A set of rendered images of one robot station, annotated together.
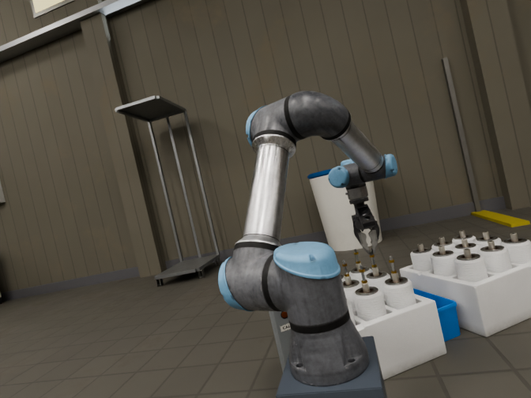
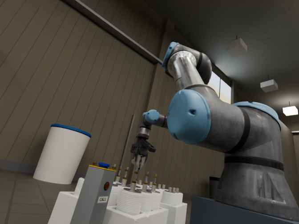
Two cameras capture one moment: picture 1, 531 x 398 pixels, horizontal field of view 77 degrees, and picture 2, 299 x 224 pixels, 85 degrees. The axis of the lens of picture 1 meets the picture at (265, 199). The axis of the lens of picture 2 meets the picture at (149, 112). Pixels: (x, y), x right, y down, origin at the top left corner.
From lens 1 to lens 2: 0.77 m
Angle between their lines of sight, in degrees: 51
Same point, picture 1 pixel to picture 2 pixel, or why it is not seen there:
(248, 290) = (230, 116)
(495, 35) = not seen: hidden behind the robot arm
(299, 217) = (19, 148)
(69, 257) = not seen: outside the picture
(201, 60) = (28, 23)
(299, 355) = (264, 190)
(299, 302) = (274, 140)
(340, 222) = (57, 161)
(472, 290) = (174, 209)
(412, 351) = not seen: outside the picture
